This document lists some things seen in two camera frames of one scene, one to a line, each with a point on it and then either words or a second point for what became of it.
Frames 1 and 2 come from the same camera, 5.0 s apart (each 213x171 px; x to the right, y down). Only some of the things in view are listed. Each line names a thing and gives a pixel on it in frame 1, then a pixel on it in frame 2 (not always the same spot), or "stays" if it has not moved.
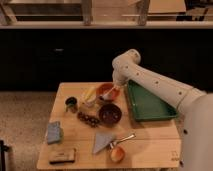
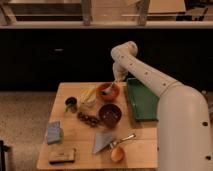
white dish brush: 109,94 -> 105,91
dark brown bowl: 110,114 stays
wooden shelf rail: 106,14 stays
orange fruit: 117,155 stays
